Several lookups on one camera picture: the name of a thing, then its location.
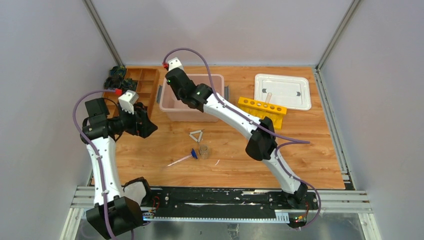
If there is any clay pipe triangle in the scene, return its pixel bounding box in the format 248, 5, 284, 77
189, 130, 204, 143

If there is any small glass jar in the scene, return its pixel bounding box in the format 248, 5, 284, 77
198, 144, 210, 159

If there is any clear glass test tube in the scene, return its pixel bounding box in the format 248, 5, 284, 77
265, 92, 273, 104

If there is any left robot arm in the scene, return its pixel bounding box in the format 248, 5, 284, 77
80, 98, 158, 240

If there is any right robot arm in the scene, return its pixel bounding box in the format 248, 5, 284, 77
165, 67, 308, 209

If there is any pink plastic bin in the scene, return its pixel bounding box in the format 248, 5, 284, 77
159, 73, 225, 122

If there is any wooden compartment tray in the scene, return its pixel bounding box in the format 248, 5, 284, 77
121, 67, 160, 117

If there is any yellow test tube rack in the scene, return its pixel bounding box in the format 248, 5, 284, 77
237, 97, 287, 130

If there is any white plastic lid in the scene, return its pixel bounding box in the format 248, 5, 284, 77
254, 73, 312, 111

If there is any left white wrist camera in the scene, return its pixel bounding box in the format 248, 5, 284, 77
118, 90, 139, 115

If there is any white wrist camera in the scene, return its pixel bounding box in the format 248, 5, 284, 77
118, 90, 139, 115
167, 57, 184, 71

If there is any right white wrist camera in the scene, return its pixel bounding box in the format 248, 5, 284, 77
167, 57, 184, 71

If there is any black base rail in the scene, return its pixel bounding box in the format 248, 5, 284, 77
141, 186, 319, 220

